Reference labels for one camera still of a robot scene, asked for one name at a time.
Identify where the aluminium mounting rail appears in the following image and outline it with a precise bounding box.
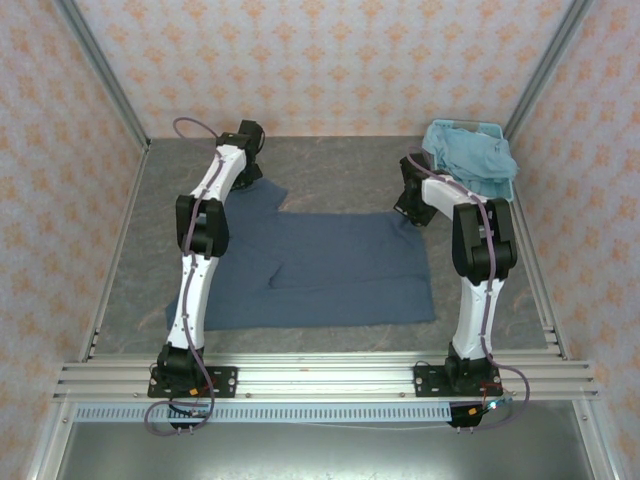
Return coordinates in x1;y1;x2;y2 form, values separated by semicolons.
52;351;601;404

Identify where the small controller board green light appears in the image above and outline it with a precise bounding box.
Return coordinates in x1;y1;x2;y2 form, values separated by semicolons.
480;396;517;414

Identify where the light blue plastic basket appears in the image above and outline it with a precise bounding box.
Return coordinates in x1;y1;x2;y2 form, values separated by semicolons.
424;118;517;204

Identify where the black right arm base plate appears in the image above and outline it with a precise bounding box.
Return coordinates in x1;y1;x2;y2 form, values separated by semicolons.
413;363;504;399

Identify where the aluminium side rail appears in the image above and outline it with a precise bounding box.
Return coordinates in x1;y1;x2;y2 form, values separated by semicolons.
79;144;152;362
507;199;571;362

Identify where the white slotted cable duct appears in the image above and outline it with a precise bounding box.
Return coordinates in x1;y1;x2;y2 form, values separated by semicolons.
74;403;454;424

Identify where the light blue t-shirt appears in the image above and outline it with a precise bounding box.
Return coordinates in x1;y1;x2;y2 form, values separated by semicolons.
421;122;521;197

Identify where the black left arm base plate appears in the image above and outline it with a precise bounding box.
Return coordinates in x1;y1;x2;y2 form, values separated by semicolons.
147;366;239;400

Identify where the dark blue t-shirt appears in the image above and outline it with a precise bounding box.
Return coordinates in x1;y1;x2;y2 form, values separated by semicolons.
164;179;436;334

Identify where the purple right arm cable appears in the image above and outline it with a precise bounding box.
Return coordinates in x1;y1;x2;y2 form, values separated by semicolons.
405;145;531;432

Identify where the aluminium corner post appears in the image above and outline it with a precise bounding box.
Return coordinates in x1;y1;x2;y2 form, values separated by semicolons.
502;0;596;146
52;0;152;151

